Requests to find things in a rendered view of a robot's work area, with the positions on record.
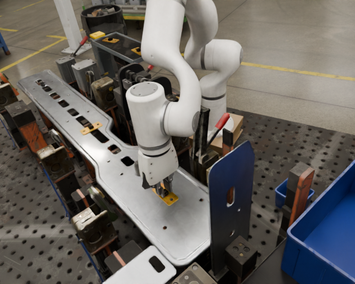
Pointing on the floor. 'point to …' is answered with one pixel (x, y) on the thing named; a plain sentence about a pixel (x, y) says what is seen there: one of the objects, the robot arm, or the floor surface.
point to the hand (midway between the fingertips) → (163, 187)
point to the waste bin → (103, 22)
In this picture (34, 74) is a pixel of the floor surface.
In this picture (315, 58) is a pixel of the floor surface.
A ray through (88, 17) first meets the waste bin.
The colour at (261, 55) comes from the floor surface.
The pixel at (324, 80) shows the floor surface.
